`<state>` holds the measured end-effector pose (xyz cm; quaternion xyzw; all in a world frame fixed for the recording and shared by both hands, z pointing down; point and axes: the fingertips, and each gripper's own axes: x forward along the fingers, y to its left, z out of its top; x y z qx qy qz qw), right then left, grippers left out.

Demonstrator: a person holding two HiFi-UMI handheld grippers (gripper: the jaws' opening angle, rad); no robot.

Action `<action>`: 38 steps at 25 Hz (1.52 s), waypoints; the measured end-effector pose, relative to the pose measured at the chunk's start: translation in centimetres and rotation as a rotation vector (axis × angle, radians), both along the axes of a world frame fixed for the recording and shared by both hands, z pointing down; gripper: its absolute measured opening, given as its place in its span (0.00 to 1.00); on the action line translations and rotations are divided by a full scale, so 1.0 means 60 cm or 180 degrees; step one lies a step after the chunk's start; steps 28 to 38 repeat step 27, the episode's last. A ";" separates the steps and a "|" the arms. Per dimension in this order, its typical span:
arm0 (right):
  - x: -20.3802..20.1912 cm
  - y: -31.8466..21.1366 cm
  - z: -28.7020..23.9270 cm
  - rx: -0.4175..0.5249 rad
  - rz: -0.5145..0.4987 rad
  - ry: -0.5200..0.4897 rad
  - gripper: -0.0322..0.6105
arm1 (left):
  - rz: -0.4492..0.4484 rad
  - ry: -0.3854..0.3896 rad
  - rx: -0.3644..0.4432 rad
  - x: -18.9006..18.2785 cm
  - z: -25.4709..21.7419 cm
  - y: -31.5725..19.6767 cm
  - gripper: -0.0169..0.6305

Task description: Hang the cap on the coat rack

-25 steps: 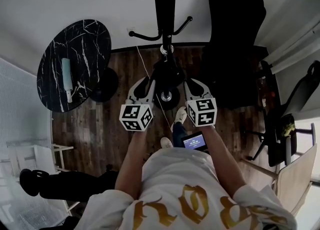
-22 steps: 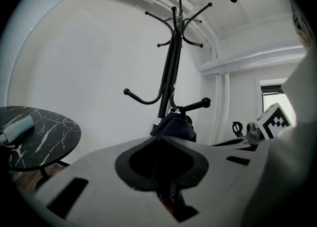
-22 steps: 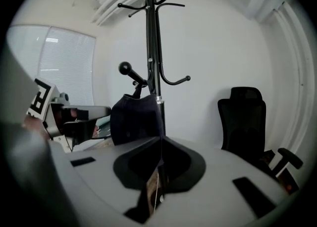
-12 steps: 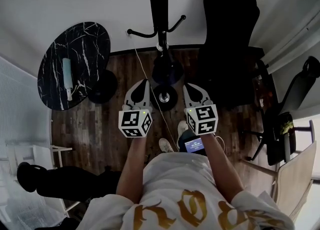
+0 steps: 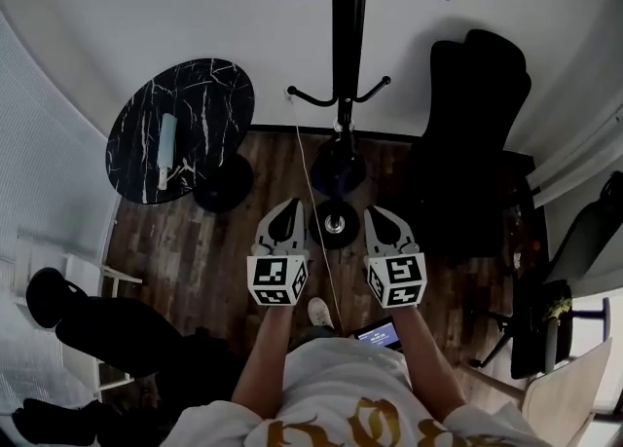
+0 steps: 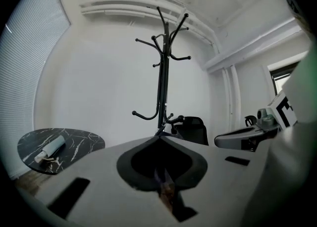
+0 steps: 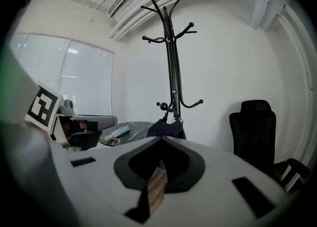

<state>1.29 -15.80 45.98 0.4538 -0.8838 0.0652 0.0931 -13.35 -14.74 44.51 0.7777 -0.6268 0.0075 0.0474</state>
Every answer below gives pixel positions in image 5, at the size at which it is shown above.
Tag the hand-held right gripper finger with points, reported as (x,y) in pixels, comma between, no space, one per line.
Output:
(404,235)
(371,231)

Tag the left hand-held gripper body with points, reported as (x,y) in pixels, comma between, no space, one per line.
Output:
(275,279)

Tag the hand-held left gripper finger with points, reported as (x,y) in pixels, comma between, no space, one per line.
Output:
(302,226)
(267,231)

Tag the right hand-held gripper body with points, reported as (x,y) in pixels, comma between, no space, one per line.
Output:
(396,282)

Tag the dark navy cap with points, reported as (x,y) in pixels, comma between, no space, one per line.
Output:
(336,172)

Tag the black metal coat rack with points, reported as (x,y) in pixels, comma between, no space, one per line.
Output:
(348,46)

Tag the person's left forearm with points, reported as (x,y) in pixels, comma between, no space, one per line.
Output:
(263,357)

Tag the person's right forearm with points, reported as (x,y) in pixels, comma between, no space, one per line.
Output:
(428,362)

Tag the person's white shoe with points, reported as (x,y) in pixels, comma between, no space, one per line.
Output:
(320,312)

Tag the small black tablet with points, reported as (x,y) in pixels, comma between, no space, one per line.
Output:
(379,338)

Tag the person's blue jeans leg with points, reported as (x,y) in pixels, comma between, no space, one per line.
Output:
(311,335)

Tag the white shirt gold print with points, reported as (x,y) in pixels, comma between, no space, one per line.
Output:
(350,386)

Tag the pale blue lint roller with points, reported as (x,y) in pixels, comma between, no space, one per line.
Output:
(168,143)

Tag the round black marble table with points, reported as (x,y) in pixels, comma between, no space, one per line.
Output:
(209,109)

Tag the yellow green plant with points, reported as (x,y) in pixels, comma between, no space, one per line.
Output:
(560,308)

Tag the dark grey mesh office chair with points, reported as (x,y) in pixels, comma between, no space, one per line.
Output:
(579,250)

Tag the light wooden chair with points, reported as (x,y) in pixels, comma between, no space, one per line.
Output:
(564,396)

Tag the white window blind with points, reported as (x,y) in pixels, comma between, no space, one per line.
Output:
(34,167)

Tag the white wall socket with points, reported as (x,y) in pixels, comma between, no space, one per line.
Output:
(289,94)

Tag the white metal shelf frame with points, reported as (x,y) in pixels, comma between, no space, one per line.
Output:
(109,274)

